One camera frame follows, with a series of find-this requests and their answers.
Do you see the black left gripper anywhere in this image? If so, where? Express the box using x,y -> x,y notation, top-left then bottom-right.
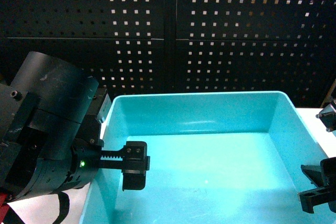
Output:
1,121 -> 150,203

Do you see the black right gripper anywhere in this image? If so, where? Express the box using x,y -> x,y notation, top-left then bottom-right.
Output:
298,99 -> 335,213

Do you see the light turquoise plastic bin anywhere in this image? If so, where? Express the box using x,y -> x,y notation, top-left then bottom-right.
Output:
80,91 -> 335,223

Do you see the black perforated panel left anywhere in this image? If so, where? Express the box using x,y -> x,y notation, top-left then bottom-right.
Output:
1,0 -> 167,96

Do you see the black perforated panel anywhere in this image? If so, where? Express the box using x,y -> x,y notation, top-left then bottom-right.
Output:
176,0 -> 335,107
1,0 -> 167,96

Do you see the black perforated panel right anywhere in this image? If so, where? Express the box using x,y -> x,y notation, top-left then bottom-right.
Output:
176,0 -> 335,107

